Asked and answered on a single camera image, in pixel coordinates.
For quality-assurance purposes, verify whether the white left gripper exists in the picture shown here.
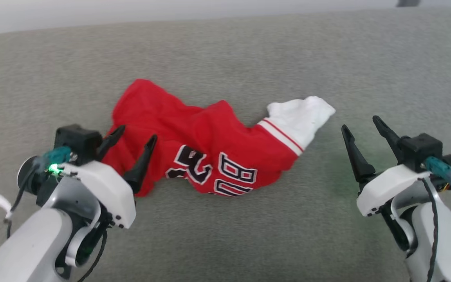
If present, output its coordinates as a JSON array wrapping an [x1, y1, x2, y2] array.
[[59, 125, 159, 230]]

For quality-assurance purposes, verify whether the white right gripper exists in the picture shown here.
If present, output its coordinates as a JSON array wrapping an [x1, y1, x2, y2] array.
[[341, 115, 432, 218]]

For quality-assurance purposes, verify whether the red basketball jersey shirt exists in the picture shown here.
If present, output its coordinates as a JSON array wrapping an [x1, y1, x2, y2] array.
[[101, 79, 336, 197]]

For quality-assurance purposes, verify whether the grey fabric sofa cushion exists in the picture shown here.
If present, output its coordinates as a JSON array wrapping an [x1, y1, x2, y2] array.
[[0, 7, 451, 282]]

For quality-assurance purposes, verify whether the teal left camera cable connector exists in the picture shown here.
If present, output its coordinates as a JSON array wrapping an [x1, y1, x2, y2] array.
[[42, 146, 72, 170]]

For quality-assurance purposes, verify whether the teal camera cable connector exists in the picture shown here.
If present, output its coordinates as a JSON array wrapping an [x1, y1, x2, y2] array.
[[42, 146, 72, 170], [425, 156, 451, 185]]

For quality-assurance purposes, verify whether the teal right camera cable connector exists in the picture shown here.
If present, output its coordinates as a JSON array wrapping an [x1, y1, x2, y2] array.
[[425, 156, 451, 185]]

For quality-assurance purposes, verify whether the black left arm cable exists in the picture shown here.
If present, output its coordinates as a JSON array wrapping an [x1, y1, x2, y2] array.
[[76, 230, 109, 282]]

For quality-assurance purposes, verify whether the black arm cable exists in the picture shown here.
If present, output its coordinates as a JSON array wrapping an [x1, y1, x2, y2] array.
[[419, 178, 440, 282], [76, 230, 109, 282]]

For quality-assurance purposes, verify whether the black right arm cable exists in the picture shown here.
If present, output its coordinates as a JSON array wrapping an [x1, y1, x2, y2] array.
[[419, 178, 440, 282]]

